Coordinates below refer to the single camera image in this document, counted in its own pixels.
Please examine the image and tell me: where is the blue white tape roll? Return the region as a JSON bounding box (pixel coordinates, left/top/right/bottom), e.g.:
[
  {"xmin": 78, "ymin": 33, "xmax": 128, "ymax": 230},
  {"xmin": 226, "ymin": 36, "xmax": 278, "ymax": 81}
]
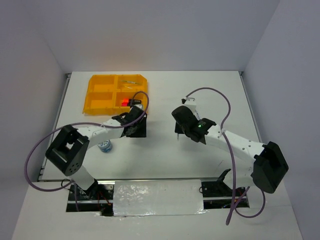
[{"xmin": 97, "ymin": 140, "xmax": 113, "ymax": 153}]

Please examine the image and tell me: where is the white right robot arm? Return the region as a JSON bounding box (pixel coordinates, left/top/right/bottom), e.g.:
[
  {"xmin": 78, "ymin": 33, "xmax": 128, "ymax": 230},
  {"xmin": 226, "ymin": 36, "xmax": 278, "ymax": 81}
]
[{"xmin": 171, "ymin": 105, "xmax": 289, "ymax": 194}]

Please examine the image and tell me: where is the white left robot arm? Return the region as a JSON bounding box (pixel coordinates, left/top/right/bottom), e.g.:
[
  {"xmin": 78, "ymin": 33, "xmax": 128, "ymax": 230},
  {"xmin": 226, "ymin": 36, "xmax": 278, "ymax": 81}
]
[{"xmin": 45, "ymin": 106, "xmax": 147, "ymax": 200}]

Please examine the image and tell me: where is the black orange-tip highlighter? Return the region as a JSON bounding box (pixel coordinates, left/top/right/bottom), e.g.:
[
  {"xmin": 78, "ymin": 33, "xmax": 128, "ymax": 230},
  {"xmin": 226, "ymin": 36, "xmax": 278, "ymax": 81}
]
[{"xmin": 121, "ymin": 98, "xmax": 142, "ymax": 105}]

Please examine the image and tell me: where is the black pink-tip highlighter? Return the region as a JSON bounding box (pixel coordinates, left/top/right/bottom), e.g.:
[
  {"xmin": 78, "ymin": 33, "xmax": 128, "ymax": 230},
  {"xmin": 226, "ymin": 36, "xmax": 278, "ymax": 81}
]
[{"xmin": 121, "ymin": 103, "xmax": 131, "ymax": 107}]

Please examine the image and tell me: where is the silver foil panel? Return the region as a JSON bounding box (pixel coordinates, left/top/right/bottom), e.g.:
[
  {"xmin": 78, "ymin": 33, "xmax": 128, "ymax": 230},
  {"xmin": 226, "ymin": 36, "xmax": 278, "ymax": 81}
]
[{"xmin": 113, "ymin": 179, "xmax": 206, "ymax": 217}]

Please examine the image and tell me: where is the orange four-compartment plastic bin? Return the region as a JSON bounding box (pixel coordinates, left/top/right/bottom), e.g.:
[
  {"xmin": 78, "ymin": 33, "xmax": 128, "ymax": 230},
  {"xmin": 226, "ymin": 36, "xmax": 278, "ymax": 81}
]
[{"xmin": 82, "ymin": 74, "xmax": 148, "ymax": 116}]

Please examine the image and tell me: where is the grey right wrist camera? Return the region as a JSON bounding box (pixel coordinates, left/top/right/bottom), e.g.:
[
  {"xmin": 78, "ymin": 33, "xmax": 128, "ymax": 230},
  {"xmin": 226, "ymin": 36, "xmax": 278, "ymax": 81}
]
[{"xmin": 181, "ymin": 97, "xmax": 197, "ymax": 112}]

